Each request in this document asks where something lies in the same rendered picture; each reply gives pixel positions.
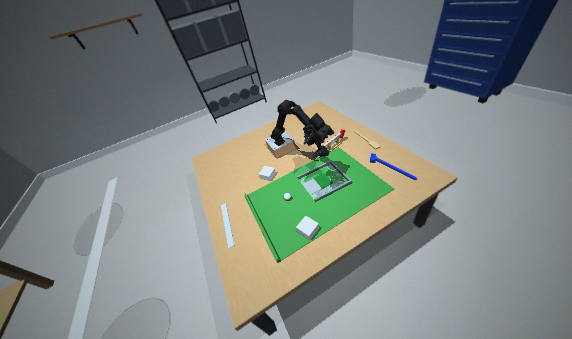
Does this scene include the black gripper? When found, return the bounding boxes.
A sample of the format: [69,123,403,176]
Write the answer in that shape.
[303,124,329,158]

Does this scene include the grey putter with red face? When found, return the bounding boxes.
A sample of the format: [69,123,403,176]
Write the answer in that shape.
[322,129,345,147]

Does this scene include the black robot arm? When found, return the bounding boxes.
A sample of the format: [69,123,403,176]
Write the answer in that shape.
[270,100,334,146]

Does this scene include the light blue flat bar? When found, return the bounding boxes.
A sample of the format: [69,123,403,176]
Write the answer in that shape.
[221,204,234,248]

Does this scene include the green putting mat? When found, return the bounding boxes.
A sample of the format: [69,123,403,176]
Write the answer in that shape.
[247,147,394,262]

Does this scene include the white cube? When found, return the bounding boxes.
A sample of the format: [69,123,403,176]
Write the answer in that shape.
[296,216,319,240]
[259,166,276,181]

